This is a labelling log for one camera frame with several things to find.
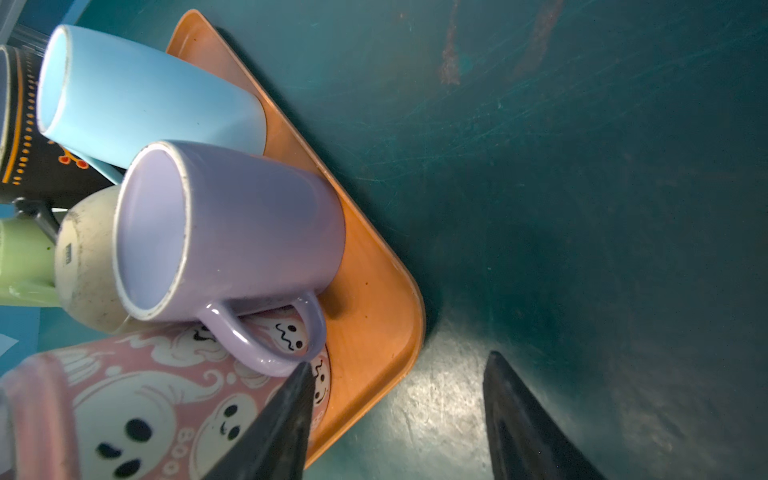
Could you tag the light blue mug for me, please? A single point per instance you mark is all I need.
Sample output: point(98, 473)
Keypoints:
point(104, 98)

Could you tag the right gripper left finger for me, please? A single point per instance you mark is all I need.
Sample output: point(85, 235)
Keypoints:
point(275, 445)

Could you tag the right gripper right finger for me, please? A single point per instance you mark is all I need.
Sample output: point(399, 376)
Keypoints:
point(524, 441)

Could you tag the beige ceramic teapot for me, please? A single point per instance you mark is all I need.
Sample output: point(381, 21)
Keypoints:
point(84, 277)

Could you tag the lavender mug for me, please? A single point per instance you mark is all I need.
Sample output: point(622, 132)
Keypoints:
point(211, 234)

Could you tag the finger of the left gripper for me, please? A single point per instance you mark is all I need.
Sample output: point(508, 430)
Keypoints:
point(41, 212)

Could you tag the pink ghost mug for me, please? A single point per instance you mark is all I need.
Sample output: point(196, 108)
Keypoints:
point(165, 403)

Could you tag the black skull mug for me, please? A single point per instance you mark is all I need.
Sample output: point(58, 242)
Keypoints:
point(33, 166)

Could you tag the orange plastic tray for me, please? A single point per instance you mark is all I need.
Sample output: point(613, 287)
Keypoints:
point(375, 312)

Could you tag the light green mug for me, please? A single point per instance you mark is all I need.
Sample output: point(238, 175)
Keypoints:
point(27, 265)

